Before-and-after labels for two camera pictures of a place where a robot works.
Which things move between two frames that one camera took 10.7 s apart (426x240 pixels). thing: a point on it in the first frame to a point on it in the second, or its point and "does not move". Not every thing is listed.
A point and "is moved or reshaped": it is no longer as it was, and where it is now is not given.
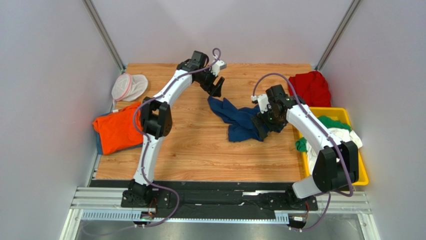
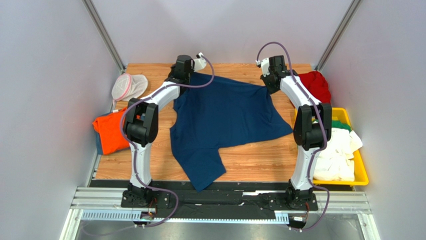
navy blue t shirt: (241, 126) is moved or reshaped
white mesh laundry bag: (128, 87) does not move
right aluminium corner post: (352, 9) does not move
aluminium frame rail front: (104, 203) does not move
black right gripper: (261, 121) to (269, 84)
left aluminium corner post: (100, 28) does not move
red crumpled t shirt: (312, 87) does not move
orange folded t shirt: (118, 130) does not move
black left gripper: (212, 89) to (192, 67)
